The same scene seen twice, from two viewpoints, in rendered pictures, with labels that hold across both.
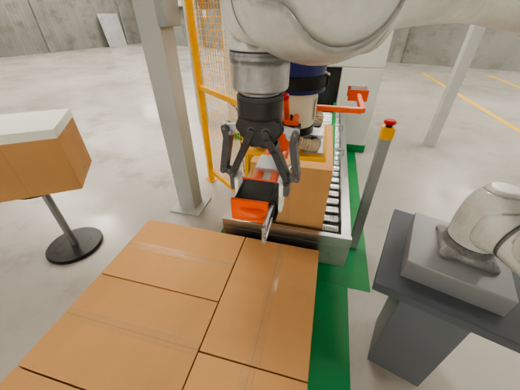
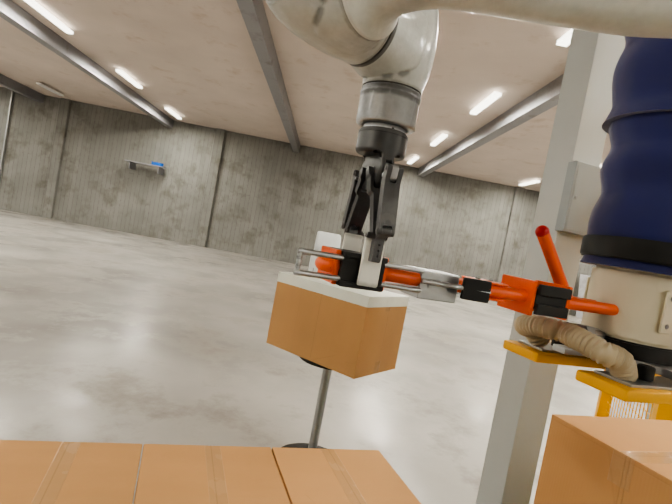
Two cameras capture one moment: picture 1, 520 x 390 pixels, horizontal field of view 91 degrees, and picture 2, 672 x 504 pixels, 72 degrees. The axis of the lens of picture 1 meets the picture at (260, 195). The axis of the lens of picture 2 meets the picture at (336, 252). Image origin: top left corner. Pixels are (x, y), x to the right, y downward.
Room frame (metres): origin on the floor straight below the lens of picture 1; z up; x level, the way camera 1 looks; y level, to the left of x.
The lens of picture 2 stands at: (0.01, -0.57, 1.28)
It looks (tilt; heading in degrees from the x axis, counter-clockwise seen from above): 2 degrees down; 57
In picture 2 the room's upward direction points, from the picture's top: 11 degrees clockwise
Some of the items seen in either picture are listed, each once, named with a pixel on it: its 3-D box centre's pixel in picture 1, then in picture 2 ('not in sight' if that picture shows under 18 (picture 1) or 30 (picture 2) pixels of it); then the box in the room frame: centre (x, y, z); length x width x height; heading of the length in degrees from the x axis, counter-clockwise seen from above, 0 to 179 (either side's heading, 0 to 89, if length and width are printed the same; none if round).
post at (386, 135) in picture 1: (367, 196); not in sight; (1.45, -0.76, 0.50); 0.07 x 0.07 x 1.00; 76
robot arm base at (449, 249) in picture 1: (467, 239); not in sight; (0.67, -0.77, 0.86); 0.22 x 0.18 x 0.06; 153
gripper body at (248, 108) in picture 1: (260, 119); (378, 161); (0.42, 0.00, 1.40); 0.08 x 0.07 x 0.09; 76
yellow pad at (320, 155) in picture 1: (315, 136); (671, 382); (0.98, -0.22, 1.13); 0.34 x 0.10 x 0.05; 167
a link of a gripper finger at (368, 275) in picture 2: (281, 194); (371, 262); (0.41, -0.04, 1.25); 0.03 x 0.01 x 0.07; 166
